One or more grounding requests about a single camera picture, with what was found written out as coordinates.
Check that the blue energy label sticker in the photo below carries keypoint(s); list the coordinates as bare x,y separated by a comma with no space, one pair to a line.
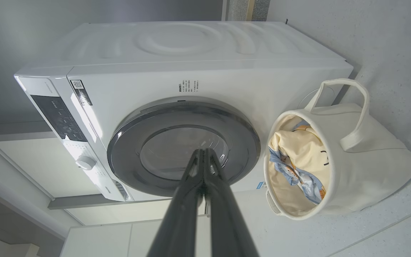
261,185

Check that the cream garment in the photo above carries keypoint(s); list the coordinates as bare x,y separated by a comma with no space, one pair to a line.
305,150

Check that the blue orange printed garment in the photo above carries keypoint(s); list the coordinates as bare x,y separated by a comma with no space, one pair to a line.
298,178

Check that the round black glass washer door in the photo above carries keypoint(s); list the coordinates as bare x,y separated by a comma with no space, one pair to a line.
127,157

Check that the QR code sticker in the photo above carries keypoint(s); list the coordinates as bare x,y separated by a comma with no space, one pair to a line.
80,92

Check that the white washer control knob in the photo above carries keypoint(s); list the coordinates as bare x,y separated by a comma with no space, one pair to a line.
85,162

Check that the white cabinet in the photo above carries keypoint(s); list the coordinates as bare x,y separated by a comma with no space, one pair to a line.
30,167

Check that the white front-load washing machine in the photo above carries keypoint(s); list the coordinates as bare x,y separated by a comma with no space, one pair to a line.
191,57

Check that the cream canvas laundry basket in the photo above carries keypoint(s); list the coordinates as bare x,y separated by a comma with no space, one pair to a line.
362,171

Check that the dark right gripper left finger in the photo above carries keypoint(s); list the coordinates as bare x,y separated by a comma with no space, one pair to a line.
180,221

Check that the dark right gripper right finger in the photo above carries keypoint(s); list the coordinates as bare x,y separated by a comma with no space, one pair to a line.
227,221

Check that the black washer control panel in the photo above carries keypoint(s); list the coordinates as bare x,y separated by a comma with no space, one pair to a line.
59,117

